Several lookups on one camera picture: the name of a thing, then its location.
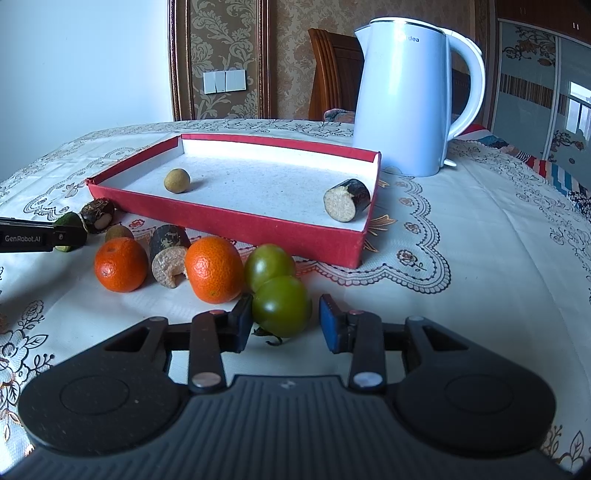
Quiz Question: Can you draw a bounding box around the striped colourful blanket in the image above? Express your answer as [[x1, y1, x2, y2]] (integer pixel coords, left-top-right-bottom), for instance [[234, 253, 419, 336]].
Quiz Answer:
[[462, 124, 591, 217]]

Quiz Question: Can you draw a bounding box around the orange tangerine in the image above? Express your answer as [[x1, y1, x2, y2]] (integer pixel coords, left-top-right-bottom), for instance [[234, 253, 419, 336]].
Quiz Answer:
[[94, 237, 149, 293], [185, 236, 245, 304]]

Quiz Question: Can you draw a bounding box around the dark sugarcane piece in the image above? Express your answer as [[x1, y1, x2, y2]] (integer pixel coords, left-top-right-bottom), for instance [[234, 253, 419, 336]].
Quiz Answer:
[[148, 224, 192, 289], [323, 178, 372, 224]]

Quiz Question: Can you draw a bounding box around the brown wooden chair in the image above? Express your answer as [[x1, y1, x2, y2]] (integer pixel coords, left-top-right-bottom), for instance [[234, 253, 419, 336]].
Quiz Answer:
[[308, 28, 472, 134]]

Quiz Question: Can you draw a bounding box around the patterned sliding door wardrobe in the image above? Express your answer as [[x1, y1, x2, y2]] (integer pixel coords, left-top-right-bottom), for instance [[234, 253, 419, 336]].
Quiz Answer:
[[489, 0, 591, 185]]

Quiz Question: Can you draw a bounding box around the white wall light switch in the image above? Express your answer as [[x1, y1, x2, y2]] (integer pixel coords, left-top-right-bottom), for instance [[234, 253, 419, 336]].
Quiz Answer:
[[203, 69, 247, 94]]

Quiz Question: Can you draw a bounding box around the green tomato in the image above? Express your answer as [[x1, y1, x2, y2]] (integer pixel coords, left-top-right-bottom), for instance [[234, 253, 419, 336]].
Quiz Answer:
[[250, 275, 313, 347], [244, 244, 296, 292]]

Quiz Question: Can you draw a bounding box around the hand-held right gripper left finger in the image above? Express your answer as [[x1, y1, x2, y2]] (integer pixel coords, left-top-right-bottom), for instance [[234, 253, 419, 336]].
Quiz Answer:
[[104, 294, 254, 394]]

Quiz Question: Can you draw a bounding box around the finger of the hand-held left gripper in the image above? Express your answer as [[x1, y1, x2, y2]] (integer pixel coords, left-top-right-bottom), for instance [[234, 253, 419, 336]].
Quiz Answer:
[[50, 224, 88, 250]]

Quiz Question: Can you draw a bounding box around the white floral print tablecloth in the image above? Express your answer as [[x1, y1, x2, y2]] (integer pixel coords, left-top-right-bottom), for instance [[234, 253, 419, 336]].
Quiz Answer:
[[0, 119, 591, 472]]

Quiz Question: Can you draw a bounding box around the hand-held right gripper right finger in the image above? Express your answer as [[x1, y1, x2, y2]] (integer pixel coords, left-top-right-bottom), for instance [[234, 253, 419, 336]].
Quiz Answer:
[[318, 294, 467, 393]]

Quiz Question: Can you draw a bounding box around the green cucumber piece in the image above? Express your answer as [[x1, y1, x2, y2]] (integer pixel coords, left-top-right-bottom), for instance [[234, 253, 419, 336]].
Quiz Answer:
[[52, 211, 89, 253]]

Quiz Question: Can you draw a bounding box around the red shallow box tray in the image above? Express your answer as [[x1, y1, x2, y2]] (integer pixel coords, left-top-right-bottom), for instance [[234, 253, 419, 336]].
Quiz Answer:
[[87, 133, 383, 268]]

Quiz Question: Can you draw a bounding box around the wooden wall panel frame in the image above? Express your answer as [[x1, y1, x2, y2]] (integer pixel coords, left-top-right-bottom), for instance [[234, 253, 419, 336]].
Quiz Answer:
[[167, 0, 273, 121]]

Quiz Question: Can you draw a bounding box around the white electric kettle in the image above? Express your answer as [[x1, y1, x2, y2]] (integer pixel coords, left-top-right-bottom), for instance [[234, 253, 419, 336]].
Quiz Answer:
[[352, 17, 485, 177]]

